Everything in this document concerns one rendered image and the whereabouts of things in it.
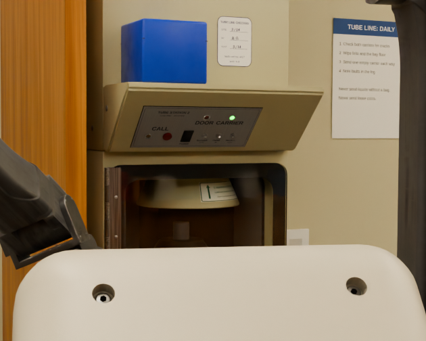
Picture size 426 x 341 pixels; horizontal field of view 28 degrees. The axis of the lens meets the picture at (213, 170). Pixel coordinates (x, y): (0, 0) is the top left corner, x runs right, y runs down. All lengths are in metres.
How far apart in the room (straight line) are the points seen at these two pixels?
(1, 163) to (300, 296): 0.49
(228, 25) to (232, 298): 1.00
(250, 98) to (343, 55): 0.75
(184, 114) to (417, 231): 0.62
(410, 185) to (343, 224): 1.31
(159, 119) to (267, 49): 0.26
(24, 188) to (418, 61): 0.41
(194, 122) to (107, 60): 0.16
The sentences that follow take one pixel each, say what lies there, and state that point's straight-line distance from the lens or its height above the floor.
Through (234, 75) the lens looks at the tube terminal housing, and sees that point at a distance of 1.38.
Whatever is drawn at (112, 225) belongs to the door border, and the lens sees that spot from 1.29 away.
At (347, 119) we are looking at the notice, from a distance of 1.99.
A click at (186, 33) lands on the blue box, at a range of 1.23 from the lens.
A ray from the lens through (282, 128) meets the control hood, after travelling 1.34.
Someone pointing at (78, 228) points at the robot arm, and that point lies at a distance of 0.94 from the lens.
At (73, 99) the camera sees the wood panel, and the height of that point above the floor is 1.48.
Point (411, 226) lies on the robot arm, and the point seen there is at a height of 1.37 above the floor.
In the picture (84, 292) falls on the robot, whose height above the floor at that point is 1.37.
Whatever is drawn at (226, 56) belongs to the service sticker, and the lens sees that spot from 1.37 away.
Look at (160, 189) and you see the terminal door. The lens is 1.31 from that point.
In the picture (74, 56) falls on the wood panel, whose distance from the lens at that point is 1.19.
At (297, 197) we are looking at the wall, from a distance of 1.93.
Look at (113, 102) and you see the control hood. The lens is 1.24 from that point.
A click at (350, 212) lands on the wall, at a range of 2.01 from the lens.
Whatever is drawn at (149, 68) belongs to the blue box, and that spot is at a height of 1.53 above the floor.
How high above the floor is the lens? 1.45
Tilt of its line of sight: 3 degrees down
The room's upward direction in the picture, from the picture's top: straight up
